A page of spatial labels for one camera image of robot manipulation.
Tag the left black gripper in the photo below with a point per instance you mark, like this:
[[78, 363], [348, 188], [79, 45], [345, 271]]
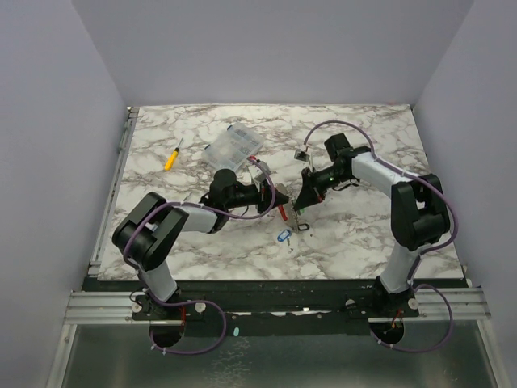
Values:
[[259, 196]]

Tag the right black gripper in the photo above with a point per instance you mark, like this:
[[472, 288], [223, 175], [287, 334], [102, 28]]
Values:
[[308, 186]]

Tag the keyring bunch with tags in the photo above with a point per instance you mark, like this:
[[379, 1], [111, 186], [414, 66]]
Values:
[[287, 212]]

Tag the black key tag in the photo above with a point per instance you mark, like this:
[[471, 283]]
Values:
[[303, 227]]

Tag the blue key tag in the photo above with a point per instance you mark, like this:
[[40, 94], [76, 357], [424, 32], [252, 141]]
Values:
[[284, 236]]

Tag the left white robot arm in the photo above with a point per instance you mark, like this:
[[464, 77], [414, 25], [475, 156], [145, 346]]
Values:
[[146, 236]]

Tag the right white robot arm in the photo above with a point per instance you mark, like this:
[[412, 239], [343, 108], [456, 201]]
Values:
[[418, 214]]

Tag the clear plastic organizer box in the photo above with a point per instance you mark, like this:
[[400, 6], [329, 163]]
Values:
[[233, 147]]

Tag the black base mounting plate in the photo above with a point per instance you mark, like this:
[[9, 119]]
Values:
[[276, 307]]

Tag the yellow black screwdriver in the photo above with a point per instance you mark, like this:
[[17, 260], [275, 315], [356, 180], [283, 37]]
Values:
[[171, 160]]

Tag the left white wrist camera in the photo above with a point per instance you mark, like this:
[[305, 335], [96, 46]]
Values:
[[259, 171]]

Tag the aluminium rail frame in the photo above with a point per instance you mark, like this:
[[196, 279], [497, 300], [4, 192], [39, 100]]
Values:
[[346, 240]]

